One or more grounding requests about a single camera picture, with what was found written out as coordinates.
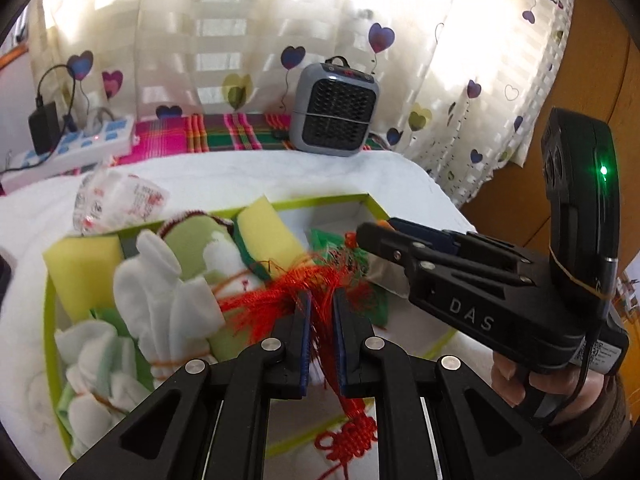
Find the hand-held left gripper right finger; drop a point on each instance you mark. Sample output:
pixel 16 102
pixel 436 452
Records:
pixel 340 340

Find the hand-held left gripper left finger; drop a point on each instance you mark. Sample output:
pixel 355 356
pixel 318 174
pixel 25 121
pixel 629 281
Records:
pixel 305 340

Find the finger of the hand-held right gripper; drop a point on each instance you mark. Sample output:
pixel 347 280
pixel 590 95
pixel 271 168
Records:
pixel 385 247
pixel 425 235

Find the green foil packet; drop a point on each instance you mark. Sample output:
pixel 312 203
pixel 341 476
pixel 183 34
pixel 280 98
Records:
pixel 325 242

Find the yellow-green cardboard box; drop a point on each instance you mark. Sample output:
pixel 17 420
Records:
pixel 330 215

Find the red knot tassel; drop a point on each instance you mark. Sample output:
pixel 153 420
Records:
pixel 350 432

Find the yellow sponge with green pad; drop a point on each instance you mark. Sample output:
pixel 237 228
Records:
pixel 265 230
pixel 80 270

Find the white towel bundle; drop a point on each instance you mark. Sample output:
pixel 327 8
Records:
pixel 160 300

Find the green towel bundle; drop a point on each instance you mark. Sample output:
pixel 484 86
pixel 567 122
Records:
pixel 190 240

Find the green microfiber cloth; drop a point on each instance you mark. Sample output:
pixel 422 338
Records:
pixel 144 370

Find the small white cloth bundle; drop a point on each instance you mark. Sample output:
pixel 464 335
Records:
pixel 90 350

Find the person's right forearm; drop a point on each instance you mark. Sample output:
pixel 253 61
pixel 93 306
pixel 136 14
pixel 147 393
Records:
pixel 600 435

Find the person's right hand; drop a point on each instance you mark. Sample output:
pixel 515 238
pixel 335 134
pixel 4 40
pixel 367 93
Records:
pixel 507 377

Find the wooden wardrobe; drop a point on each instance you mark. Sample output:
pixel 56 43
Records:
pixel 505 195

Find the grey mini heater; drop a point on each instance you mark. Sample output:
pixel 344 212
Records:
pixel 332 110

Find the pink plaid cloth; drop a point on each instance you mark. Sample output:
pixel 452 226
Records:
pixel 225 132

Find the clear plastic packet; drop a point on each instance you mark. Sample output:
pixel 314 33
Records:
pixel 115 200

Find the heart print curtain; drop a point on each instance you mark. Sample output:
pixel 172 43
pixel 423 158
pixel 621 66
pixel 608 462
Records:
pixel 225 20

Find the white blue power strip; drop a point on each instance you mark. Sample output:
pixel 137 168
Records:
pixel 90 140

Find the black charger adapter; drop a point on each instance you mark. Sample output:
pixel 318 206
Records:
pixel 44 127

